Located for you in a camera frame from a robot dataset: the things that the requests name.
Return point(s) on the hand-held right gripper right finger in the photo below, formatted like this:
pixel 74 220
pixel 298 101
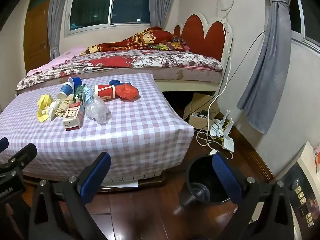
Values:
pixel 225 175

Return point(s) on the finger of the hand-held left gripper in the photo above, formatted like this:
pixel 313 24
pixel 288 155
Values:
pixel 23 155
pixel 3 145

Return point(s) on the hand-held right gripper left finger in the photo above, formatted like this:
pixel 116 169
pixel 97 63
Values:
pixel 96 172

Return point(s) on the black trash bin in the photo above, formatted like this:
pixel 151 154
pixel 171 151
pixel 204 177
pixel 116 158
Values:
pixel 200 177

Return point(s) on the white tissue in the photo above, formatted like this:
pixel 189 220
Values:
pixel 52 110

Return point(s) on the yellow plastic bag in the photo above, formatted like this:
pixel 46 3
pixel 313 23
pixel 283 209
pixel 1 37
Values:
pixel 43 102

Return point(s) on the red white carton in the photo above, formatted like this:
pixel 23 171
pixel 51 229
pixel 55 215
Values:
pixel 72 117

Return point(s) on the beige paper bag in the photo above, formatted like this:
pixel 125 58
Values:
pixel 62 107

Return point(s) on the clear plastic bag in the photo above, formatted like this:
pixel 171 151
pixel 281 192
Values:
pixel 97 110

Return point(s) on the blue white paper cup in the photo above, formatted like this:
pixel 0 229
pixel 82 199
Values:
pixel 66 90

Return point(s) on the blue face mask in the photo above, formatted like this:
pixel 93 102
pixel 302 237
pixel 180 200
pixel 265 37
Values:
pixel 88 95

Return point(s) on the red paper cup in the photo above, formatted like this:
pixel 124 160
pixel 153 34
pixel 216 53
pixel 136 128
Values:
pixel 105 91

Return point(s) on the green milk carton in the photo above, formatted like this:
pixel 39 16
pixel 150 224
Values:
pixel 80 92

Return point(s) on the red plastic bag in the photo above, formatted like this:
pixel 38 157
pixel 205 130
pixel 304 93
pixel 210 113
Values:
pixel 127 92

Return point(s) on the dark blue cloth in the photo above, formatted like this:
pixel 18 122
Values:
pixel 116 82

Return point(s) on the flat white modem box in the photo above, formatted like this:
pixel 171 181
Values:
pixel 228 145

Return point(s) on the pink checked tablecloth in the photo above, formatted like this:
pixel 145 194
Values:
pixel 125 135

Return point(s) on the white router with antennas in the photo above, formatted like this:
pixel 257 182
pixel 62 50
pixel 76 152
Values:
pixel 223 127

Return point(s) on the black power adapter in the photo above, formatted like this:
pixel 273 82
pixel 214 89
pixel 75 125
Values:
pixel 203 112

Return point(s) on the brown cardboard box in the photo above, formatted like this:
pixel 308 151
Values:
pixel 197 105

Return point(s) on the black panel appliance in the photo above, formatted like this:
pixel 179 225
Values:
pixel 302 195

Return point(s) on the white storage box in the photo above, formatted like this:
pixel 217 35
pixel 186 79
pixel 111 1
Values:
pixel 307 157

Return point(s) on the orange packet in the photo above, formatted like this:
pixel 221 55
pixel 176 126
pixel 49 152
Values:
pixel 317 157

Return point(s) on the pink bed sheet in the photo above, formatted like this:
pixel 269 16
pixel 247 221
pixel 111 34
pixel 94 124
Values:
pixel 62 57

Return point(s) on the brown wooden door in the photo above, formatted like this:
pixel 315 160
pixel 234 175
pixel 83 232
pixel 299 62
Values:
pixel 36 35

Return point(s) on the floral quilt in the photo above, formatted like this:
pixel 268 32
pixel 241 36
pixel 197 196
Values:
pixel 150 60

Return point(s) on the tied grey curtain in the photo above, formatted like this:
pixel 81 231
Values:
pixel 267 55

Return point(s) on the white bed red headboard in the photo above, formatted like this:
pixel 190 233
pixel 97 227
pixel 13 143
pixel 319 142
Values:
pixel 212 37

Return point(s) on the colourful cartoon blanket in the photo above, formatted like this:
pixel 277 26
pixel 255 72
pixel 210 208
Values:
pixel 175 45

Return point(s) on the red patterned blanket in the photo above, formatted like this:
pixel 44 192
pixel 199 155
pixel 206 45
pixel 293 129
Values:
pixel 140 40

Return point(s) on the white framed sliding window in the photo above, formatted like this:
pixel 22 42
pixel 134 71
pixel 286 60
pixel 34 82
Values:
pixel 95 7

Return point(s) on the dark side window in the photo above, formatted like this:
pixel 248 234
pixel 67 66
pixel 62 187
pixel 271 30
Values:
pixel 297 17

